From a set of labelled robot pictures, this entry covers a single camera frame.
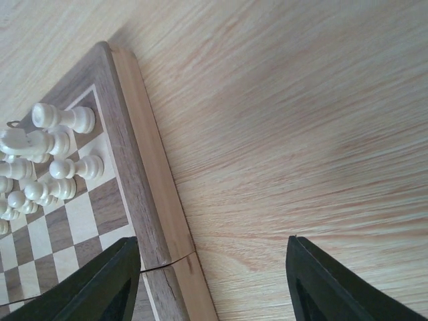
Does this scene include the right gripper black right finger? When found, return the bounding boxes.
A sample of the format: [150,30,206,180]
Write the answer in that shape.
[286,235,427,320]

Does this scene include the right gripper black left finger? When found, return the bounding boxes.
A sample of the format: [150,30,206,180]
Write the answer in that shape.
[2,237,140,320]

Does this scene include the wooden chess board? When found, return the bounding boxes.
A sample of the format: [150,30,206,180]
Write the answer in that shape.
[1,41,217,320]

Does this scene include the light pieces back rows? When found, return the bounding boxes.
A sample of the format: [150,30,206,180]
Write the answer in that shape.
[1,103,105,234]

